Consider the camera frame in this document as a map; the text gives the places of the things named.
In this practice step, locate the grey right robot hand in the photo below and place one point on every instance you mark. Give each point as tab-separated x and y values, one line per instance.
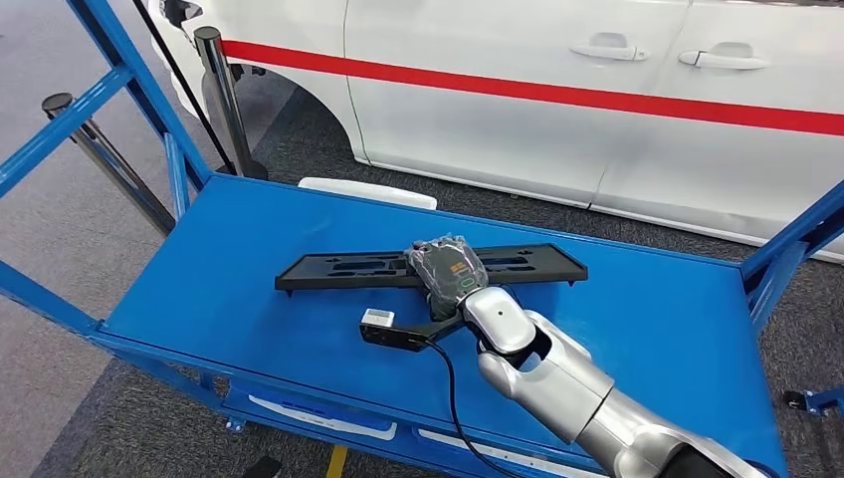
448	270

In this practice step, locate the black plastic plate part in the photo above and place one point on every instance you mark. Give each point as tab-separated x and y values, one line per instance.
343	280

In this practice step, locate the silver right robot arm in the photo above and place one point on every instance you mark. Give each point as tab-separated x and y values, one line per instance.
560	389

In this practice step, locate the blue metal shelf rack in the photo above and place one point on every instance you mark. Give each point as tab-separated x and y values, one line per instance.
264	316

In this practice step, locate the white flat board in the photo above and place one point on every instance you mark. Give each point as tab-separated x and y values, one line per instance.
369	193

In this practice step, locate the white car with red stripe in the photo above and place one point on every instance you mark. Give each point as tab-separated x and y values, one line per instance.
494	132

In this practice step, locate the large white plastic bin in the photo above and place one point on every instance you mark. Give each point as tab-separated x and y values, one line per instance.
501	454

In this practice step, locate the yellow floor tape square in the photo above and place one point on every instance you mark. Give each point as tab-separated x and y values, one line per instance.
336	462

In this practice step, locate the black robot foot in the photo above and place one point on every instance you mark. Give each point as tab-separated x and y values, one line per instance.
262	468

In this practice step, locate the black stanchion belt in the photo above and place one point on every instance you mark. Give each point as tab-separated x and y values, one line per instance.
184	86

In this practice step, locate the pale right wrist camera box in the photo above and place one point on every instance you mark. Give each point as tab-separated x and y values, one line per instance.
378	318

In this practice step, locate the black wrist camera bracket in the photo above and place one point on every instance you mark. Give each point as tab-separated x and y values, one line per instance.
395	338

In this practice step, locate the chrome stanchion post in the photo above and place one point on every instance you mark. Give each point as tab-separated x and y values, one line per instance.
224	99
128	187

